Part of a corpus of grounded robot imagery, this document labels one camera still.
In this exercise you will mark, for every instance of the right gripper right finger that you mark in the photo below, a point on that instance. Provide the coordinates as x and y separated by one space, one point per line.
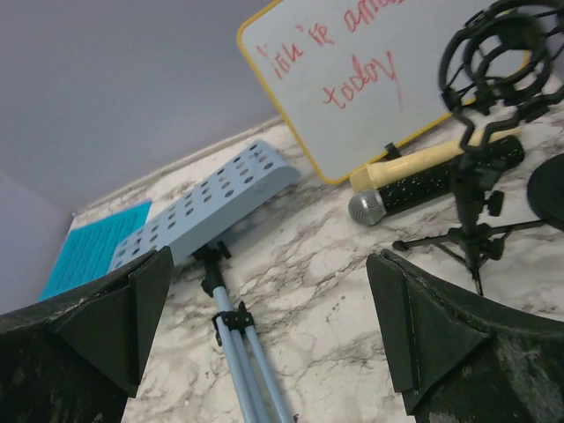
455 356

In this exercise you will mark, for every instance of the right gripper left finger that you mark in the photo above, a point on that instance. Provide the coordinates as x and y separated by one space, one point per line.
79 356

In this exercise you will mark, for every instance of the cyan sheet music page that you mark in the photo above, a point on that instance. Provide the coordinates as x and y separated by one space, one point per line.
87 251

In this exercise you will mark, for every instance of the black studio microphone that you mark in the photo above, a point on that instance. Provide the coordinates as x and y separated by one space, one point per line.
369 207

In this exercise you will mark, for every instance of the cream toy microphone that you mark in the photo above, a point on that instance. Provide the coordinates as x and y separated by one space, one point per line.
381 174

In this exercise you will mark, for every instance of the light blue music stand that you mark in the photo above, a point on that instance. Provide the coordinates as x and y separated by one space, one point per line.
193 227

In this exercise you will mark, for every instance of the black tripod with shock mount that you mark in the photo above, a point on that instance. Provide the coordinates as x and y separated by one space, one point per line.
491 76

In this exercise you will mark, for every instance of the black round-base mic stand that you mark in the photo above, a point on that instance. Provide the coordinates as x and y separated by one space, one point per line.
545 193

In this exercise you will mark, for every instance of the whiteboard with yellow frame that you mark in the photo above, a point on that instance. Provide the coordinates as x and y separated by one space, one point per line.
351 77

